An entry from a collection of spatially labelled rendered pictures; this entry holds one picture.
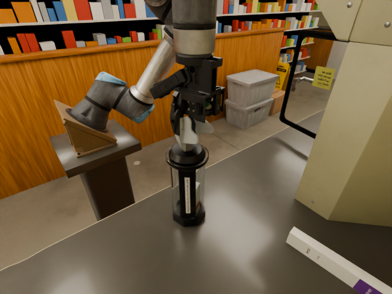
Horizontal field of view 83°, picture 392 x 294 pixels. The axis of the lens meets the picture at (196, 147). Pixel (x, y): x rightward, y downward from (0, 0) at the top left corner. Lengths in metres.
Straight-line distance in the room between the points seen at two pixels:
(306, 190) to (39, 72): 2.03
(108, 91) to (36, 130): 1.42
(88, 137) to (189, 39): 0.70
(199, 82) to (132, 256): 0.46
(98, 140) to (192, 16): 0.74
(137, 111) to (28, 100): 1.39
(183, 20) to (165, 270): 0.53
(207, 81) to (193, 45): 0.06
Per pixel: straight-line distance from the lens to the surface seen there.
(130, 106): 1.00
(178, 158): 0.52
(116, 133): 1.15
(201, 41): 0.40
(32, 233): 2.20
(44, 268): 0.71
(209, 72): 0.41
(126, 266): 0.64
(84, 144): 1.02
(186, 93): 0.43
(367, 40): 0.60
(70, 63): 2.23
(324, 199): 0.75
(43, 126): 2.35
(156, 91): 0.50
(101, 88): 1.01
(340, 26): 0.62
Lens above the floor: 1.48
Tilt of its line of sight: 34 degrees down
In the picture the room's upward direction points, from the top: straight up
